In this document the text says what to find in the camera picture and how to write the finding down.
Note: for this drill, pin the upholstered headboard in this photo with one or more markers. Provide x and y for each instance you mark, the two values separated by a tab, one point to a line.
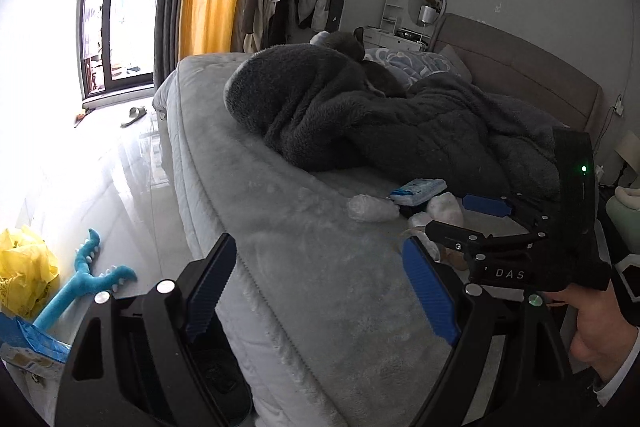
515	62

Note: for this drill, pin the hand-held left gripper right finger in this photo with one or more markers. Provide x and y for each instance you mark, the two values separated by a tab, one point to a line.
430	294

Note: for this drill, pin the blue snack bag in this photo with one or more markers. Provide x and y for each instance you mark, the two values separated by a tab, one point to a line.
35	344

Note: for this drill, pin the white desktop organizer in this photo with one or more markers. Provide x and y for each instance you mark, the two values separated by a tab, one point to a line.
395	9

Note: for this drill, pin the person's right hand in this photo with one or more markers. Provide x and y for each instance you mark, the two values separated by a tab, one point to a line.
600	332

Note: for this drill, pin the yellow plastic bag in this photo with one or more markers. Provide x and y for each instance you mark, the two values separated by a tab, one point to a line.
25	267

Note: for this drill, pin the wall outlet with plug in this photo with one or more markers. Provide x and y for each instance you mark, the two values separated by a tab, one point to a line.
619	107

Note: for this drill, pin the blue patterned pillow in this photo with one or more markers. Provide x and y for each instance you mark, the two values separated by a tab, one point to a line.
415	62

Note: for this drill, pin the beige tissue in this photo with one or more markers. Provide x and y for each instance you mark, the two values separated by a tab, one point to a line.
454	259

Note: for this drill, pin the person's right forearm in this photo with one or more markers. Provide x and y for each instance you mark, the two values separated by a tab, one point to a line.
622	374

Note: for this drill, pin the blue white wipes packet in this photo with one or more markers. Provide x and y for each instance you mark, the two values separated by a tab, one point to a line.
419	191

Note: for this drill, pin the blue plush toy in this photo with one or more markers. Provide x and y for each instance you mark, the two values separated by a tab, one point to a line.
82	279

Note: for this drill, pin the grey plush bed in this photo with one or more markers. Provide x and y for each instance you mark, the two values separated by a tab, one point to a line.
310	267

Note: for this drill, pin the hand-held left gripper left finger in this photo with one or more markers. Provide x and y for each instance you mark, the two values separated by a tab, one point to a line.
210	289

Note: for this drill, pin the grey slipper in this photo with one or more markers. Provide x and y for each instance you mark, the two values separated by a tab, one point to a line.
134	115

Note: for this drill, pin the black framed sliding window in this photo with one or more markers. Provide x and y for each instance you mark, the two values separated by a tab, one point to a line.
107	7

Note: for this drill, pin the cardboard piece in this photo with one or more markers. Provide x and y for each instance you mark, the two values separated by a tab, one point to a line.
629	157

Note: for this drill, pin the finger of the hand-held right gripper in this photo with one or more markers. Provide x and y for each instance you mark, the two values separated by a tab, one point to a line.
486	205
452	234

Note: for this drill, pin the grey plush item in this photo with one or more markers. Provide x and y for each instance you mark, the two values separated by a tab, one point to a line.
345	44

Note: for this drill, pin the small orange object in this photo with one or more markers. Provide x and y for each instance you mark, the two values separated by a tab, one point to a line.
80	119

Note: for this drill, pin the dark grey fleece blanket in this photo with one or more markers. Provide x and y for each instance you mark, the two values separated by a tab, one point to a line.
350	117

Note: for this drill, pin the white dresser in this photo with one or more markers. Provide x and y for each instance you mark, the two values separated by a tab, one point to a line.
390	38

